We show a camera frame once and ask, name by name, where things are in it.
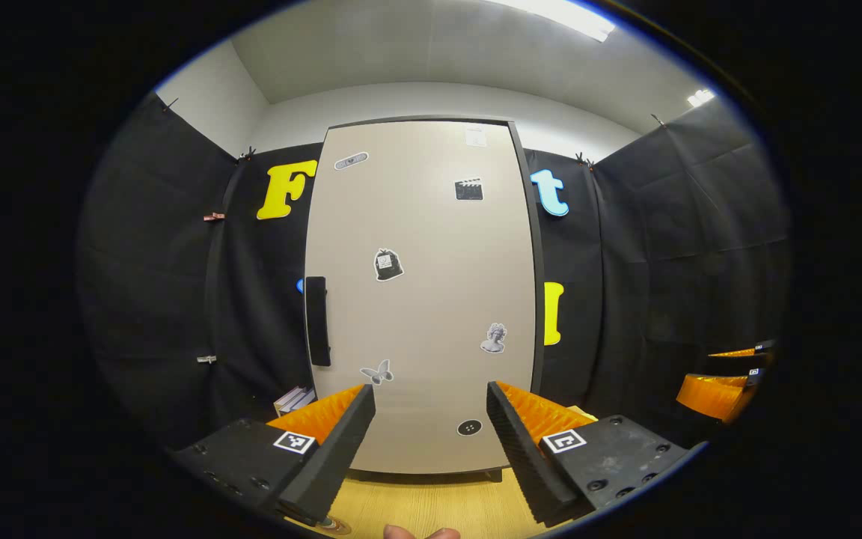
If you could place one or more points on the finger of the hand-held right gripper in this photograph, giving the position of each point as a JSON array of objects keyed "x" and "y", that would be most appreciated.
[
  {"x": 711, "y": 395},
  {"x": 756, "y": 349}
]

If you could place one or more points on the small ceiling light panel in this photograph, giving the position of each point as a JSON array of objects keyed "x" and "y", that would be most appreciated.
[{"x": 700, "y": 97}]

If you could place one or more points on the dark grey cabinet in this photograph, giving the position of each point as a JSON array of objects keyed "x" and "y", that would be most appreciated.
[{"x": 539, "y": 299}]

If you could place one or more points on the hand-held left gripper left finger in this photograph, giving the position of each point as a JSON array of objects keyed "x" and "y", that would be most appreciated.
[{"x": 334, "y": 457}]

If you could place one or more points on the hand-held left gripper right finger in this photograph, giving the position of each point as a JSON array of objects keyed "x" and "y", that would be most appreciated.
[{"x": 521, "y": 457}]

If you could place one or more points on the long ceiling light panel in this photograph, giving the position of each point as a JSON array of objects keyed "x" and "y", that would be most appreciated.
[{"x": 558, "y": 16}]

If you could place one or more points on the black backdrop cloth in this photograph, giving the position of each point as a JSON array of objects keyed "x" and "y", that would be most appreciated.
[{"x": 154, "y": 262}]

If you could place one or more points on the beige cabinet door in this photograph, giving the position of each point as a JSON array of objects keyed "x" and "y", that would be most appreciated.
[{"x": 423, "y": 314}]

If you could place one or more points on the red clip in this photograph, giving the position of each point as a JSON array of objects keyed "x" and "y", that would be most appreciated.
[{"x": 214, "y": 217}]

